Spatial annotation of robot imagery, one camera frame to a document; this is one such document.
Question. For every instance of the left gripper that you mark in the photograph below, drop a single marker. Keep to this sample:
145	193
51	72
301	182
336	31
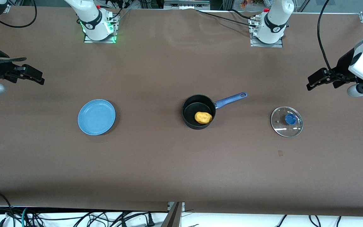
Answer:
342	70

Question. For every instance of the glass lid with blue knob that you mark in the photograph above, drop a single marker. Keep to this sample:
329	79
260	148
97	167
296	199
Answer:
290	119

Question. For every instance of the yellow potato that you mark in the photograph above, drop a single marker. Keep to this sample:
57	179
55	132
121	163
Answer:
203	117

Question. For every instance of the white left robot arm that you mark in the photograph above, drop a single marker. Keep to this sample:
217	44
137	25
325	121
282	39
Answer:
276	19

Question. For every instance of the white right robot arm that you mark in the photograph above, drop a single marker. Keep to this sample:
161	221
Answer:
90	15

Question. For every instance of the blue round plate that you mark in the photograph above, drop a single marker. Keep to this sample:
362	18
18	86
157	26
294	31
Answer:
96	117

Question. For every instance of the orange background object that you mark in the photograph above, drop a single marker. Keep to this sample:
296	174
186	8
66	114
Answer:
244	3

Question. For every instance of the brown table cover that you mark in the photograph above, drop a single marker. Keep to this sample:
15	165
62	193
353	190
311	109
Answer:
169	157

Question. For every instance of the black power plug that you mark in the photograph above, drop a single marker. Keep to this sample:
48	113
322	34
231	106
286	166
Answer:
151	220

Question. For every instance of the grey aluminium profile bar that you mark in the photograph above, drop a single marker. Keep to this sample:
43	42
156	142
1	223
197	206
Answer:
172	217

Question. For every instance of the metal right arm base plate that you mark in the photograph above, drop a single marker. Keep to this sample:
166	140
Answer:
88	40

